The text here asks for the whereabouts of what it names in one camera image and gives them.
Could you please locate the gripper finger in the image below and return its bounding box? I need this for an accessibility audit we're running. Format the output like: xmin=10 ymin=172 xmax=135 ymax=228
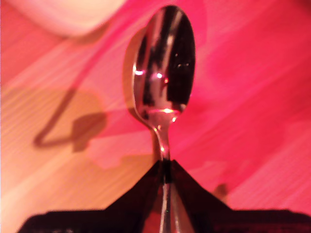
xmin=106 ymin=159 xmax=165 ymax=220
xmin=169 ymin=159 xmax=232 ymax=220

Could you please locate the metallic spoon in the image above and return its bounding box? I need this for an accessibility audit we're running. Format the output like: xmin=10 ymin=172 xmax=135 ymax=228
xmin=122 ymin=4 xmax=196 ymax=233

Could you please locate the white ceramic spoon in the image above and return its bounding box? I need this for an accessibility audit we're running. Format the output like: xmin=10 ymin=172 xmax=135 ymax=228
xmin=7 ymin=0 xmax=127 ymax=37

